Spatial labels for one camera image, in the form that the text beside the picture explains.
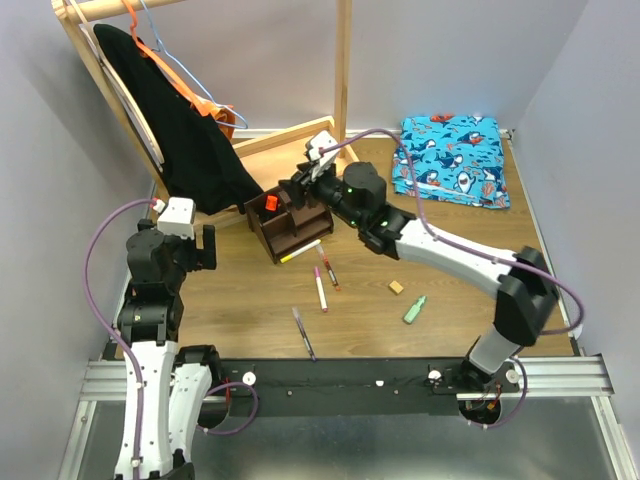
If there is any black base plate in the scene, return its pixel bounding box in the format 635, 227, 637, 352
221, 357, 520, 417

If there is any orange hanger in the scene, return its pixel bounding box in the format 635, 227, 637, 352
122, 1, 238, 139

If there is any black garment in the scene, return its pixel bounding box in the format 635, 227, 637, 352
93, 24, 263, 215

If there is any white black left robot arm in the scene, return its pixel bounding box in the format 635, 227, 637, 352
114, 221, 222, 479

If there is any purple clear gel pen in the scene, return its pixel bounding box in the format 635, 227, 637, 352
292, 307, 317, 362

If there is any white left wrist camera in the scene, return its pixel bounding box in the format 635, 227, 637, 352
153, 197, 196, 240

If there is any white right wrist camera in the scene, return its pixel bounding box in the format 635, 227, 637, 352
306, 130, 339, 181

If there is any wooden clothes rack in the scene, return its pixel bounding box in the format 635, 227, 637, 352
51, 1, 352, 199

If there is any purple capped white marker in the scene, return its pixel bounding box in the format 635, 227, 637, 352
314, 266, 328, 313

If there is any green highlighter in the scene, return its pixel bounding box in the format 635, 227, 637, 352
403, 295, 427, 325

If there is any small wooden block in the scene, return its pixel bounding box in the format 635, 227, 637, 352
388, 281, 404, 295

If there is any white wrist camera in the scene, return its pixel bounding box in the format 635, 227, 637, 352
153, 197, 196, 240
306, 130, 339, 181

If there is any orange black highlighter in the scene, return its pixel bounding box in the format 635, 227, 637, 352
265, 195, 279, 212

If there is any blue shark print cloth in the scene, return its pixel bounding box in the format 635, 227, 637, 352
392, 114, 511, 210

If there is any yellow capped white marker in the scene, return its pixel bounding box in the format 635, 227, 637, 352
279, 239, 321, 264

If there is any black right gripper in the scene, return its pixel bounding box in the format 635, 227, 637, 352
276, 160, 364, 231

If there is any dark brown wooden desk organizer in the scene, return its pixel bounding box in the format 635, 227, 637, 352
244, 186, 334, 264

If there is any red clear pen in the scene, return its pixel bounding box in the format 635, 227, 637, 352
316, 244, 341, 291

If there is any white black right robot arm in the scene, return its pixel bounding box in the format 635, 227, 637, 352
279, 162, 559, 392

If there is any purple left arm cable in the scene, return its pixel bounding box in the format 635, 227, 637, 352
83, 197, 260, 469

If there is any blue wire hanger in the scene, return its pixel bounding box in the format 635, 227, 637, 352
144, 1, 248, 130

